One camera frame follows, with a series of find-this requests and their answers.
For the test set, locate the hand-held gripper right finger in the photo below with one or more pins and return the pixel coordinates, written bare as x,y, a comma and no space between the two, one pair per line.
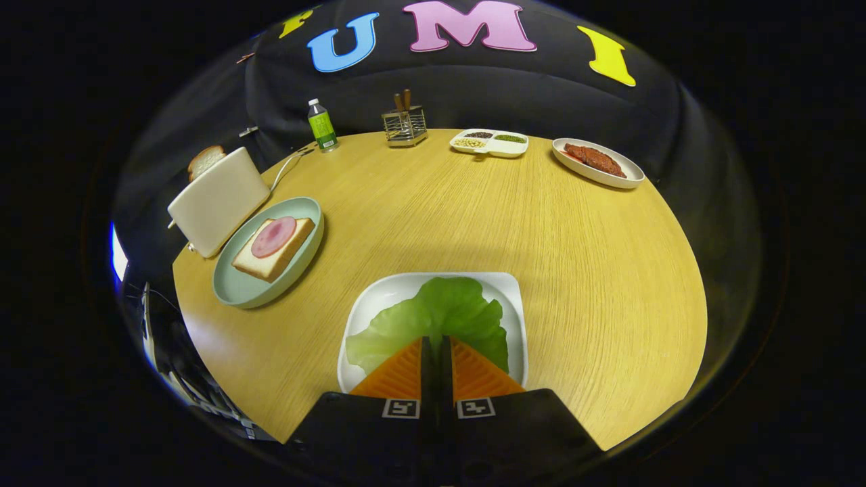
500,426

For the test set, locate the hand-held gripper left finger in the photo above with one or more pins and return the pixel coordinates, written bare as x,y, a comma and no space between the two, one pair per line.
379,426

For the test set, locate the green lettuce leaf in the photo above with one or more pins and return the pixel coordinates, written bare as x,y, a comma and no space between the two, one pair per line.
446,311

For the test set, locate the white bread slice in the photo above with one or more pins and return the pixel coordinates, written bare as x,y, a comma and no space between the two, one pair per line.
270,264
205,161

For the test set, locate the white square plate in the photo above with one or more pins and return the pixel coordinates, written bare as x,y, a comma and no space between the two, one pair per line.
385,297

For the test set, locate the pale green round plate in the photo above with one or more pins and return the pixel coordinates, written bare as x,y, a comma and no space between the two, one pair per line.
237,284

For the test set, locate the pink ham slice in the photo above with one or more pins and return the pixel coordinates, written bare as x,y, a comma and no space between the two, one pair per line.
274,237

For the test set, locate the white toaster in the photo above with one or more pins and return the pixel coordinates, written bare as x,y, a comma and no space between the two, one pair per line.
220,199

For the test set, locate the white divided dish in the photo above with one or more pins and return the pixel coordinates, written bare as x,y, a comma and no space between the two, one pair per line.
490,147

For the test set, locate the white oval plate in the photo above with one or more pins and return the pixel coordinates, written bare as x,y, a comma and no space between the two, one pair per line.
629,177

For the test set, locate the red meat slice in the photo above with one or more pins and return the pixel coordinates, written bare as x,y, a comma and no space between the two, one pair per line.
595,159

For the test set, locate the pile of yellow beans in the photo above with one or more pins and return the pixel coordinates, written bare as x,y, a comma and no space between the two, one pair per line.
469,143

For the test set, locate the pile of green beans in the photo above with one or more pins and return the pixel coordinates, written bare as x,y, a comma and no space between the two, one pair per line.
509,138

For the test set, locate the pile of dark red beans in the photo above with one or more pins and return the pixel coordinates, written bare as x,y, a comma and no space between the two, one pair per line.
478,134

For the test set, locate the green label plastic bottle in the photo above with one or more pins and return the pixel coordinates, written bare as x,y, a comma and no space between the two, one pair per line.
323,128

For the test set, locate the silver clip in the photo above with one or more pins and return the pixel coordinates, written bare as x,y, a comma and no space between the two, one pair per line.
248,130

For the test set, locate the black backdrop cloth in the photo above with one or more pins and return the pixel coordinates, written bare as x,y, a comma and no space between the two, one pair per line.
440,81

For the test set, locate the pink clip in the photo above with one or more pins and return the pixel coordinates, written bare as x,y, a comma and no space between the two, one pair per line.
245,58

